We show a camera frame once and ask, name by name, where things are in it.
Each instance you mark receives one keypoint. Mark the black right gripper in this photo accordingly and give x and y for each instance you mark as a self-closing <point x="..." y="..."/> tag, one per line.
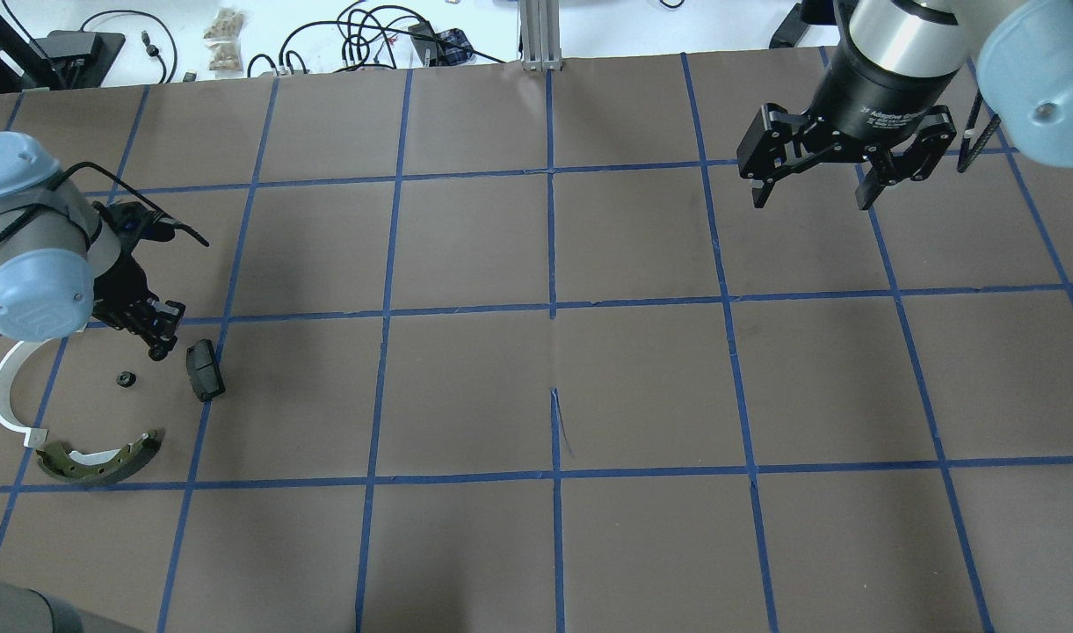
<point x="879" y="92"/>

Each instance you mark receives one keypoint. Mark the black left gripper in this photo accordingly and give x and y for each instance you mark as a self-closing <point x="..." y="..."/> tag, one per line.
<point x="121" y="287"/>

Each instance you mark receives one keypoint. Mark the small black bearing gear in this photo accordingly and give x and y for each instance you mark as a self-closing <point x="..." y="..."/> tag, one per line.
<point x="126" y="378"/>

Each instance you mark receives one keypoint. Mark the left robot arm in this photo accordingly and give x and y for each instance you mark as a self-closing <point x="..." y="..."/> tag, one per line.
<point x="66" y="260"/>

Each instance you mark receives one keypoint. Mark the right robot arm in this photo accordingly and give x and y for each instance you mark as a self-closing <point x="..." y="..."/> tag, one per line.
<point x="1022" y="52"/>

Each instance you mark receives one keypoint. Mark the grey brake pad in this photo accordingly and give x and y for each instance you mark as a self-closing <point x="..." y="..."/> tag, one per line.
<point x="203" y="371"/>

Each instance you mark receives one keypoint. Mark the olive brake shoe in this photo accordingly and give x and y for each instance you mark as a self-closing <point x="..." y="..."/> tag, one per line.
<point x="105" y="468"/>

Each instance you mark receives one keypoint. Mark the white curved brake shoe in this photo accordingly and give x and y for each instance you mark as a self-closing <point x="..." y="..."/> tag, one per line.
<point x="32" y="437"/>

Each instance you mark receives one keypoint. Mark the black power adapter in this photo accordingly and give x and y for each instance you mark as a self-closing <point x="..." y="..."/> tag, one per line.
<point x="83" y="59"/>

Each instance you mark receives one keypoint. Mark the bag of small parts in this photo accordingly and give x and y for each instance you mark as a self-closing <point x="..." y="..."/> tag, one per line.
<point x="221" y="39"/>

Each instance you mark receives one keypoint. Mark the aluminium extrusion post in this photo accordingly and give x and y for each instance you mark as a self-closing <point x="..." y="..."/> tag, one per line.
<point x="540" y="35"/>

